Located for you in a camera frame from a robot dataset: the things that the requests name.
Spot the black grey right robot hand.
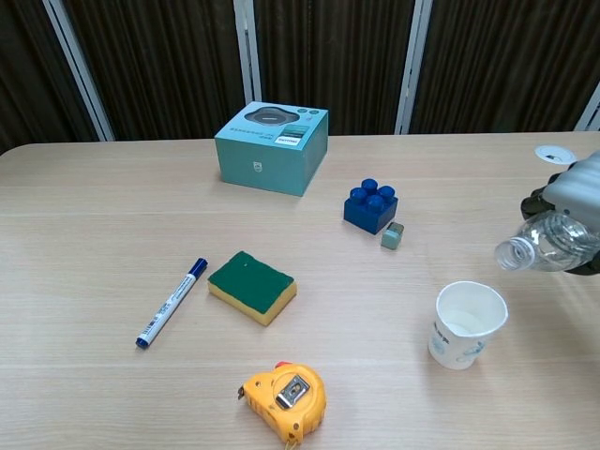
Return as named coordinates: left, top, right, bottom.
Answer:
left=519, top=150, right=600, bottom=277

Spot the black pleated curtain panel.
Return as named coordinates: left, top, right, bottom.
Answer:
left=0, top=0, right=102, bottom=156
left=63, top=0, right=249, bottom=142
left=252, top=0, right=417, bottom=137
left=410, top=0, right=600, bottom=135

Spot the transparent water bottle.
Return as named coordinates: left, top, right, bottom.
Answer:
left=494, top=209, right=600, bottom=274

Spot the yellow tape measure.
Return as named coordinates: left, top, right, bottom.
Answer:
left=236, top=360, right=328, bottom=450

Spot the white partition frame post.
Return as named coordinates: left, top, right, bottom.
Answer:
left=41, top=0, right=116, bottom=142
left=574, top=82, right=600, bottom=132
left=232, top=0, right=263, bottom=108
left=393, top=0, right=433, bottom=136

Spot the white paper cup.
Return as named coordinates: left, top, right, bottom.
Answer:
left=427, top=280, right=509, bottom=371

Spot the teal speaker product box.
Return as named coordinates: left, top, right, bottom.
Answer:
left=214, top=100, right=329, bottom=198

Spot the blue toy building block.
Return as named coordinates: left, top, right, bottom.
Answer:
left=342, top=177, right=399, bottom=235

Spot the small grey-green cube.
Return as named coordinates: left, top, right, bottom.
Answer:
left=380, top=222, right=406, bottom=250

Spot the blue white marker pen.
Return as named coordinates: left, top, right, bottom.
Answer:
left=135, top=257, right=210, bottom=350

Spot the green yellow sponge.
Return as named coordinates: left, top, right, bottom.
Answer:
left=206, top=249, right=299, bottom=328

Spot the white table cable grommet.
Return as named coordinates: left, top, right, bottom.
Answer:
left=534, top=144, right=577, bottom=165

